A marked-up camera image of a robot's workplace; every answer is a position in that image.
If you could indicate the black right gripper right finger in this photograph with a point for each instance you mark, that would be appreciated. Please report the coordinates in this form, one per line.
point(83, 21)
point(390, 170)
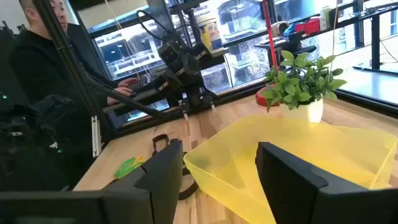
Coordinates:
point(295, 193)

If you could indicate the yellow translucent plastic bin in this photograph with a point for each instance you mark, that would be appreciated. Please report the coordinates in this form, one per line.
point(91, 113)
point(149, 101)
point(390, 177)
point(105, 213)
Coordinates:
point(224, 161)

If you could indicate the red desk lamp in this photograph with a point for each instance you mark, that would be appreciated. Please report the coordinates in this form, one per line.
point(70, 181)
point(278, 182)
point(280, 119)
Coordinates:
point(259, 97)

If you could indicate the green white bottle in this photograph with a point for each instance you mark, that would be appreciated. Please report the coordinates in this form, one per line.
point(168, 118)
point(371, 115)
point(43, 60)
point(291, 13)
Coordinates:
point(325, 17)

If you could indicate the beige tape roll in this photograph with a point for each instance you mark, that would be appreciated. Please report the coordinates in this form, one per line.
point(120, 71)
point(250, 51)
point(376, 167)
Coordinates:
point(279, 28)

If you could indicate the white plastic bracket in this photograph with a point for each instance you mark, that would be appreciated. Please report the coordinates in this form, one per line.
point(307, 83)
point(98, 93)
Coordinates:
point(95, 135)

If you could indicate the person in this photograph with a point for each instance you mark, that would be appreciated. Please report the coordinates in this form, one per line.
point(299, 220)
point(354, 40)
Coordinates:
point(37, 68)

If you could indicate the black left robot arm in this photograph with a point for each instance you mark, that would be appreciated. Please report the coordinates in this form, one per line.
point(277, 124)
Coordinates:
point(174, 59)

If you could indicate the red box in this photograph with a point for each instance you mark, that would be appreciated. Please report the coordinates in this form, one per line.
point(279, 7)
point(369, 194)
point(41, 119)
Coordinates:
point(308, 26)

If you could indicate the yellow wipes canister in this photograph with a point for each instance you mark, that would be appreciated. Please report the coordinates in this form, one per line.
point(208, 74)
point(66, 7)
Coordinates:
point(210, 31)

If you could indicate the person's hand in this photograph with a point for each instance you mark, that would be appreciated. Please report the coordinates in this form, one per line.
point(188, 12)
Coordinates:
point(127, 82)
point(119, 91)

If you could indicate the black equipment pile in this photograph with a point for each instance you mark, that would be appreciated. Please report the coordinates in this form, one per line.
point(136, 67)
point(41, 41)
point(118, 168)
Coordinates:
point(31, 137)

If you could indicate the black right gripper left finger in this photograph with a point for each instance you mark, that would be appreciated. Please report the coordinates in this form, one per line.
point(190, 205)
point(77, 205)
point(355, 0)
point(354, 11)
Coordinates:
point(161, 186)

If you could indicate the green potted plant white pot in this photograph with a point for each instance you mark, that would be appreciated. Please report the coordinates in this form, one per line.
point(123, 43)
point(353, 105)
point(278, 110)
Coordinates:
point(298, 84)

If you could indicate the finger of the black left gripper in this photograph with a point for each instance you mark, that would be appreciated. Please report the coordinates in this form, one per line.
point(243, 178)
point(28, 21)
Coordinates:
point(214, 104)
point(186, 105)

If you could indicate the black rubber band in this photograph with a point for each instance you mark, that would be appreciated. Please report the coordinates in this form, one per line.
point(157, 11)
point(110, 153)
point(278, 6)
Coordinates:
point(153, 143)
point(190, 192)

